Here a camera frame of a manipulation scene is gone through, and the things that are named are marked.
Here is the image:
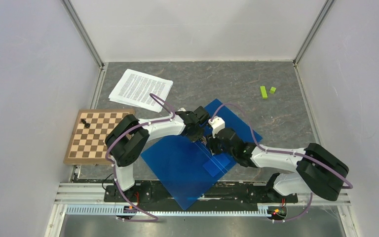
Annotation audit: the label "metal folder clip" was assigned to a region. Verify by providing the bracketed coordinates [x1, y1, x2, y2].
[201, 137, 207, 145]

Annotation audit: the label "blue plastic folder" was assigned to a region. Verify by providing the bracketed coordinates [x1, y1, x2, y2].
[140, 98, 264, 211]

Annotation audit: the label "white printed paper stack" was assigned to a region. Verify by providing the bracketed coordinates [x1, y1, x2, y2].
[109, 69, 173, 113]

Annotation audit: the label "wooden chessboard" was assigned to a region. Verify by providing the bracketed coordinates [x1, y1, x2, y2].
[64, 109, 135, 165]

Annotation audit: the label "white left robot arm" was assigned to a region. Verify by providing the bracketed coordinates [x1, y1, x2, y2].
[105, 106, 211, 201]

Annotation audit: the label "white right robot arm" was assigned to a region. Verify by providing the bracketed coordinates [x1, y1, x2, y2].
[205, 127, 351, 202]

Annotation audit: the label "long green block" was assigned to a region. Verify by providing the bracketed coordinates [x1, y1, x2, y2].
[260, 86, 268, 99]

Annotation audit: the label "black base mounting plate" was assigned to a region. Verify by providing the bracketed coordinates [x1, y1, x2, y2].
[104, 180, 299, 212]

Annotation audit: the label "small green cube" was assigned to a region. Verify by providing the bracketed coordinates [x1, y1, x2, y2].
[269, 87, 276, 94]

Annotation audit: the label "black chess piece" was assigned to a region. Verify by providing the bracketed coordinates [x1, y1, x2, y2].
[80, 118, 90, 128]

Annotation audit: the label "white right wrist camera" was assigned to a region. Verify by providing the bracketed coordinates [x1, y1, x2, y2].
[208, 116, 225, 138]

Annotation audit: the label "white slotted cable duct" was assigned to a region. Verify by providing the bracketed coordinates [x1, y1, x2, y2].
[65, 204, 271, 217]

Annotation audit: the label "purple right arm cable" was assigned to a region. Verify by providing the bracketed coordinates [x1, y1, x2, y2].
[210, 103, 354, 223]

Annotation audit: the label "aluminium frame rails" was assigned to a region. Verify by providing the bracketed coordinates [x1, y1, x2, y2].
[44, 0, 357, 237]

